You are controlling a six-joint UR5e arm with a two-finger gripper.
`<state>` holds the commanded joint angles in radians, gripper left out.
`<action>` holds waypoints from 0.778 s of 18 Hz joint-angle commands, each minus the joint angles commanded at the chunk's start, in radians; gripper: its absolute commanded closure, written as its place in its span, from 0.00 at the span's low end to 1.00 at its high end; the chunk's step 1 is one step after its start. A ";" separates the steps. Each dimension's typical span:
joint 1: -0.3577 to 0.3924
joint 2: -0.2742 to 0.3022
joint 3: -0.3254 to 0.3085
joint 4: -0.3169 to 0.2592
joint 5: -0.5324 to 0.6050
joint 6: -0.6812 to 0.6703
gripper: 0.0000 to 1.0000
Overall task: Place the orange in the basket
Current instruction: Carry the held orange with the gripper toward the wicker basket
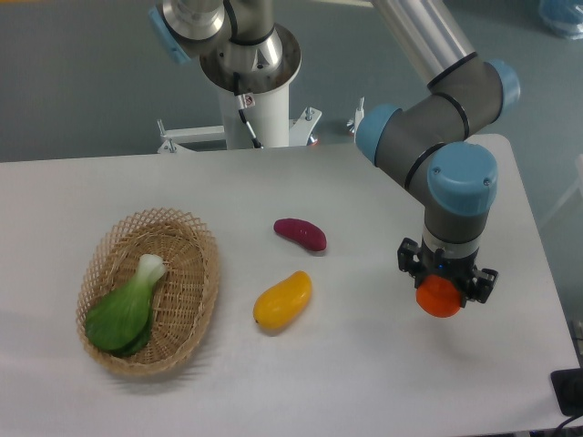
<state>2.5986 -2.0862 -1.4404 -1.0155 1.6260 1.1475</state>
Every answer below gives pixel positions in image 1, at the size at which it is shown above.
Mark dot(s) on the black device at edge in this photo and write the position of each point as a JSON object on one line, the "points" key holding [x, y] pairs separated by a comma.
{"points": [[567, 385]]}

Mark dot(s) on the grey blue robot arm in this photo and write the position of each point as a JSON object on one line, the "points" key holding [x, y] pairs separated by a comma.
{"points": [[425, 149]]}

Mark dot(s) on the orange toy fruit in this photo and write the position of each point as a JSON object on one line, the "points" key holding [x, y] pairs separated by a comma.
{"points": [[438, 297]]}

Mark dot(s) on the white frame at right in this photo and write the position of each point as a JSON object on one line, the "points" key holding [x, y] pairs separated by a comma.
{"points": [[571, 197]]}

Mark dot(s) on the purple sweet potato toy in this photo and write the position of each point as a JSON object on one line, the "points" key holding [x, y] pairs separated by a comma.
{"points": [[301, 232]]}

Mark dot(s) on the woven wicker basket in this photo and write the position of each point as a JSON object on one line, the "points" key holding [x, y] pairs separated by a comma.
{"points": [[183, 299]]}

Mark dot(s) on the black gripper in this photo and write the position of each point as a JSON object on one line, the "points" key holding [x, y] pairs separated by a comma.
{"points": [[455, 262]]}

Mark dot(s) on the yellow mango toy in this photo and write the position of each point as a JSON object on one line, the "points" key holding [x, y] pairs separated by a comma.
{"points": [[282, 303]]}

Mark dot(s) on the green bok choy toy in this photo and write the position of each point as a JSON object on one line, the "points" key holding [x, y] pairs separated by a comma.
{"points": [[120, 323]]}

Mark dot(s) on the blue bag in corner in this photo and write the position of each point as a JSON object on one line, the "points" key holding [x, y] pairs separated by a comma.
{"points": [[562, 17]]}

